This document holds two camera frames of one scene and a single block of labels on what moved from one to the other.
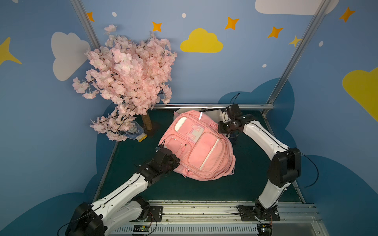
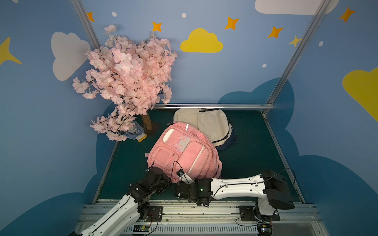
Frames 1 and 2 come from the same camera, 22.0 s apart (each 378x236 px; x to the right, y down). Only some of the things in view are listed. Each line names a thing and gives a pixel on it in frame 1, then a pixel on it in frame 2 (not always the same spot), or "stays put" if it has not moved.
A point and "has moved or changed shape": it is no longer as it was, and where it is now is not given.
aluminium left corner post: x=86 y=23 stays put
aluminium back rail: x=209 y=105 stays put
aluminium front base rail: x=231 y=218 stays put
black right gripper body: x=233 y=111 → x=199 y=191
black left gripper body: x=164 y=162 → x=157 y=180
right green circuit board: x=266 y=229 stays put
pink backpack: x=204 y=152 has moved or changed shape
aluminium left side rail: x=106 y=171 stays put
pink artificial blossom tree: x=135 y=74 stays put
